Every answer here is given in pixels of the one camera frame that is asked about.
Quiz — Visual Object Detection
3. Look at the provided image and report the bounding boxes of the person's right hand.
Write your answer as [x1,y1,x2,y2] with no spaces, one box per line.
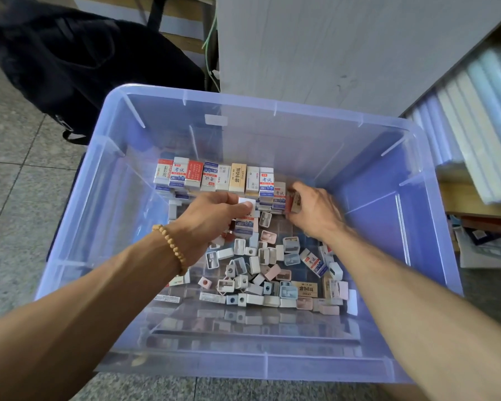
[288,181,347,243]

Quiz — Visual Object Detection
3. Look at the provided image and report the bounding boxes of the person's left hand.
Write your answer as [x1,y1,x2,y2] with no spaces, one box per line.
[169,190,256,268]

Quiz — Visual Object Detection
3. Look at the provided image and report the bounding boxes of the row of erasers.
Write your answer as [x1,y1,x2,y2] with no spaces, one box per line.
[153,156,297,216]

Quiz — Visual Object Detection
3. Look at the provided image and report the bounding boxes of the pile of boxed erasers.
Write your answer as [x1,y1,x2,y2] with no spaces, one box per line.
[154,208,360,316]

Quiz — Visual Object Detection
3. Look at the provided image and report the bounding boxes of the clear plastic storage bin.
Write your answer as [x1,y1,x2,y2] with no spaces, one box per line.
[35,85,464,383]

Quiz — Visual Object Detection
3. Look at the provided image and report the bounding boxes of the person's left forearm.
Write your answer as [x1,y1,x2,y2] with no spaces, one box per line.
[0,233,185,401]

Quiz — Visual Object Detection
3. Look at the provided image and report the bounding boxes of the person's right forearm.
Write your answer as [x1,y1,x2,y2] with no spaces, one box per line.
[326,229,501,401]

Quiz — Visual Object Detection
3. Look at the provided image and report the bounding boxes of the cardboard box with papers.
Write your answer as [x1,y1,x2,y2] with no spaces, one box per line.
[71,0,218,47]

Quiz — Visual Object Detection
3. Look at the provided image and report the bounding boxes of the white cabinet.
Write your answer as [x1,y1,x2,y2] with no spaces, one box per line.
[215,0,501,118]

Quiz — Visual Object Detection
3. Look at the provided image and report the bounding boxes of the stack of white blue books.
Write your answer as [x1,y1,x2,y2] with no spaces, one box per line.
[402,41,501,206]

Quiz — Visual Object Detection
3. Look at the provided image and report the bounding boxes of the black backpack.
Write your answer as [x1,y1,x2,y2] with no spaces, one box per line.
[0,4,208,147]

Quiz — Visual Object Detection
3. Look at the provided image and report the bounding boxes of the beaded wooden bracelet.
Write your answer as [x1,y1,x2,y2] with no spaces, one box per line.
[152,224,189,277]

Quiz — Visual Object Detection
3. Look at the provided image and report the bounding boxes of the green cable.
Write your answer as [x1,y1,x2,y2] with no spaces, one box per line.
[200,4,222,92]

